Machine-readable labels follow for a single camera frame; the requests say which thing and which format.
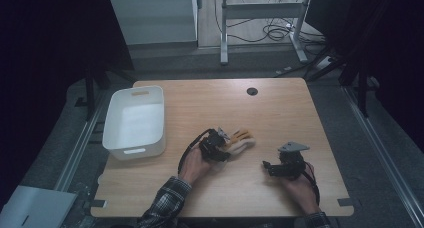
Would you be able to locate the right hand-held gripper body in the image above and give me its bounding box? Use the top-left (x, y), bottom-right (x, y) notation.
top-left (277, 140), bottom-right (311, 181)

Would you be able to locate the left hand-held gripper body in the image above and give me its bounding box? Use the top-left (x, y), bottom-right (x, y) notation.
top-left (199, 127), bottom-right (232, 163)

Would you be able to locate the white plastic storage bin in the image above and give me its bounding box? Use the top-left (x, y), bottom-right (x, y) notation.
top-left (101, 84), bottom-right (167, 161)

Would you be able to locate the person's left hand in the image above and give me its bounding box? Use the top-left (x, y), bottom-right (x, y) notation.
top-left (178, 147), bottom-right (218, 186)

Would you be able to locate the person's right hand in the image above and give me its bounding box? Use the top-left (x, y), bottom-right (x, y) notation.
top-left (279, 162), bottom-right (322, 216)

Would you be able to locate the black stand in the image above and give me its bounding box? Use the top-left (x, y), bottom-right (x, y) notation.
top-left (73, 62), bottom-right (137, 122)
top-left (304, 46), bottom-right (379, 119)

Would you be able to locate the white power strip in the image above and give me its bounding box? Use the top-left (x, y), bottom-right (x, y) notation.
top-left (314, 55), bottom-right (335, 71)

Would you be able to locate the white cabinet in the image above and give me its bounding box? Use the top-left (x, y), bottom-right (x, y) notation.
top-left (109, 0), bottom-right (200, 46)

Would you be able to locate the white flat board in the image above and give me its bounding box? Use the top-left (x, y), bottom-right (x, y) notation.
top-left (0, 184), bottom-right (79, 228)

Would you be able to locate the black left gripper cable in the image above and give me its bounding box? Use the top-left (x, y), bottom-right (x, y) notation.
top-left (177, 128), bottom-right (216, 176)

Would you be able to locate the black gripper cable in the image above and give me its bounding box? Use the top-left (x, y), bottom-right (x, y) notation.
top-left (177, 128), bottom-right (216, 176)
top-left (301, 161), bottom-right (322, 206)

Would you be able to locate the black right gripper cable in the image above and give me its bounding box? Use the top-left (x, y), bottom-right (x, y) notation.
top-left (301, 161), bottom-right (322, 206)

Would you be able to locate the metal floor rail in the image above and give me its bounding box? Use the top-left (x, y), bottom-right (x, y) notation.
top-left (342, 85), bottom-right (424, 228)
top-left (54, 87), bottom-right (113, 193)

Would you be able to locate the tangle of black floor cables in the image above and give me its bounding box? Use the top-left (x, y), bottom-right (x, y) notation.
top-left (214, 0), bottom-right (327, 46)

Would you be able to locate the grey metal desk frame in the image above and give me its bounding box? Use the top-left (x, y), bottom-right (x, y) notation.
top-left (219, 0), bottom-right (315, 66)

